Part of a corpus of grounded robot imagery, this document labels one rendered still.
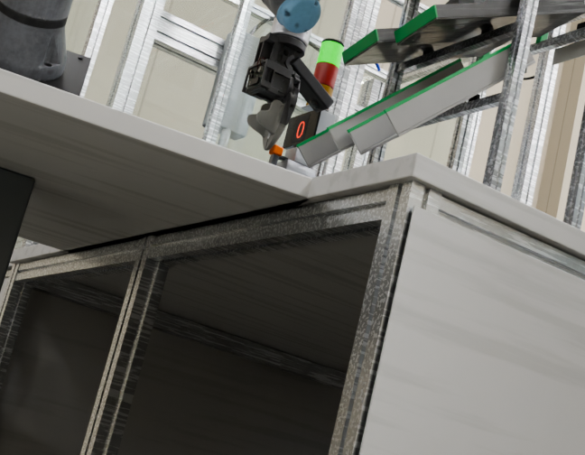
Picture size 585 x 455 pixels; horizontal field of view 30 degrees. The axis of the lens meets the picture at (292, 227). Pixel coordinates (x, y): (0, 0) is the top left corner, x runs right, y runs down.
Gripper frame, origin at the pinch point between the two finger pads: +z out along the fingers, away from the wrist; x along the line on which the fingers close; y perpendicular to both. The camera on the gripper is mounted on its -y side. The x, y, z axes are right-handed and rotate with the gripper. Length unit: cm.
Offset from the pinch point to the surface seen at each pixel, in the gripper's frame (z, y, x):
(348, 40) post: -35.8, -20.4, -17.4
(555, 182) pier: -147, -313, -264
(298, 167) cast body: 2.7, -5.4, 2.3
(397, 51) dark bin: -14.1, -3.9, 28.6
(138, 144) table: 24, 42, 46
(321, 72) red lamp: -26.1, -16.1, -17.3
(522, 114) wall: -185, -296, -284
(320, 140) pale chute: 3.3, 1.8, 20.7
